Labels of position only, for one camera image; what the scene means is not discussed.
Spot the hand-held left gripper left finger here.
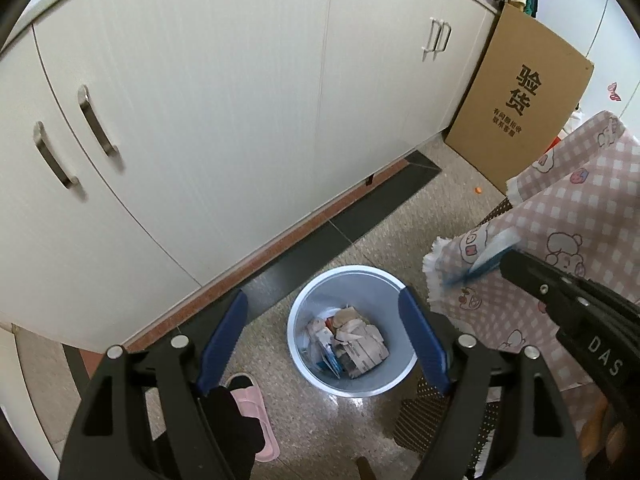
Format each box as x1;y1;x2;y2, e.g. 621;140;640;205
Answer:
59;290;250;480

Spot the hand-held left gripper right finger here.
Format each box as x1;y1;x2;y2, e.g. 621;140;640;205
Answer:
397;286;586;480

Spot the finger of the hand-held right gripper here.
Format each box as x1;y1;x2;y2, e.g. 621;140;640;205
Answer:
499;249;589;332

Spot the blue and white carton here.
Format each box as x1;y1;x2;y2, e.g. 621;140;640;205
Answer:
440;227;521;288

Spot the beige paper bag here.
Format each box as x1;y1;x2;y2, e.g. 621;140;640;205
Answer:
331;304;392;379

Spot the white plastic waste bin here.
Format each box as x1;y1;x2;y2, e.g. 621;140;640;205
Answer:
286;265;419;400

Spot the blue snack packet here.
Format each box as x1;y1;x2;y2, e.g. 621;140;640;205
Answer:
319;344;347;377

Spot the person's right hand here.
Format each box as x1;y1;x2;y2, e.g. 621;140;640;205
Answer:
586;404;629;462

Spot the pink slipper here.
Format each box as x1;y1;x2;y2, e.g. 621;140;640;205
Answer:
225;372;281;464

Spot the brown dotted cushion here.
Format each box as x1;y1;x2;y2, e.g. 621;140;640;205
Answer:
392;377;501;480

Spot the black clothing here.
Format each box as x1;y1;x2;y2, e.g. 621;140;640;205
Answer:
200;386;267;480

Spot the pink checked tablecloth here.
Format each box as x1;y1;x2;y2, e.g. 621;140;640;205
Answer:
422;110;640;413

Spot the large cardboard box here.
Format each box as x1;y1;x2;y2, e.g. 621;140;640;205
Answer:
444;2;596;196

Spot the white curved cabinet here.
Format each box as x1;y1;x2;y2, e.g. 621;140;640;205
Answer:
0;0;501;356

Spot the white wardrobe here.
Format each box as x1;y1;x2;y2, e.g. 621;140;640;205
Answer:
574;0;640;128

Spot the metal cabinet handle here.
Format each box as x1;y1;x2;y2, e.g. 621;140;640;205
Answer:
76;84;121;159
32;120;81;191
433;20;453;56
422;17;441;61

